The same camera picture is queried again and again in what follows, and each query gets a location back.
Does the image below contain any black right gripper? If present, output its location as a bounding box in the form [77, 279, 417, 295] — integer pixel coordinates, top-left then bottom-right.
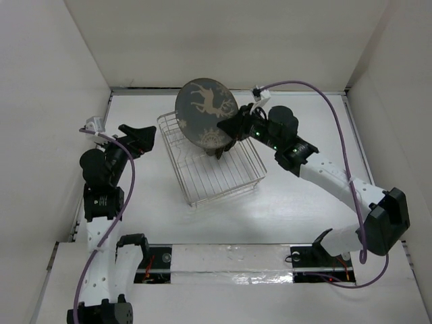
[217, 103, 281, 152]

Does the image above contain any grey plate tree pattern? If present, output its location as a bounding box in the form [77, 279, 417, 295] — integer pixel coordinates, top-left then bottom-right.
[175, 78, 238, 150]

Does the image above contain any steel wire dish rack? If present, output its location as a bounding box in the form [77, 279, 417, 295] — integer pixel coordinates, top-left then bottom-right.
[157, 112, 267, 207]

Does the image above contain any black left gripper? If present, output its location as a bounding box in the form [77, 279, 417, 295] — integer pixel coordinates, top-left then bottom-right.
[96, 125, 155, 186]

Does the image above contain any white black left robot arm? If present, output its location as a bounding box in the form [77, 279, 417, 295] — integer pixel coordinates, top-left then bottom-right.
[66, 124, 157, 323]

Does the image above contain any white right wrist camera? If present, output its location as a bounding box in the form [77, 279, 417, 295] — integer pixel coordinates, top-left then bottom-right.
[251, 86, 271, 109]

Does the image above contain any silver front table rail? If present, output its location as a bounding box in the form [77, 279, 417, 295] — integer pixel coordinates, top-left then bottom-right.
[134, 242, 358, 286]

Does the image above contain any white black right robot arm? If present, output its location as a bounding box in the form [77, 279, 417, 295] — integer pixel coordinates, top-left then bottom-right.
[217, 106, 410, 265]

